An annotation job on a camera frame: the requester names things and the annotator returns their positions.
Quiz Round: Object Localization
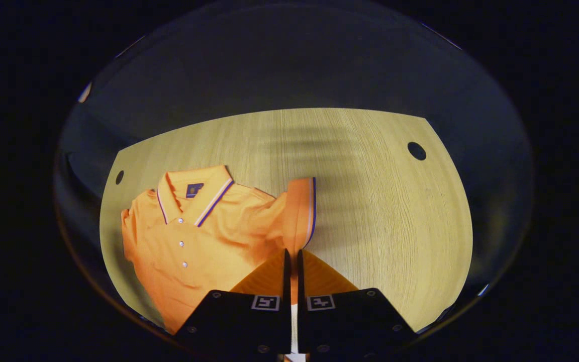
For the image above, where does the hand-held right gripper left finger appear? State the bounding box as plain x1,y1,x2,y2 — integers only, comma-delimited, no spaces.
175,249,292,355

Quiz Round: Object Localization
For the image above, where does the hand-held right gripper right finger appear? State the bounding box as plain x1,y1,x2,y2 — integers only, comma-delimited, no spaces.
297,249,418,355

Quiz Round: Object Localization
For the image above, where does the orange polo T-shirt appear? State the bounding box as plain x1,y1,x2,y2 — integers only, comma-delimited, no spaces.
121,164,317,335

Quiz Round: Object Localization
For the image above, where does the black backdrop cloth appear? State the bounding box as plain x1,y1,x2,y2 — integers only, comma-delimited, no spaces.
53,3,535,327

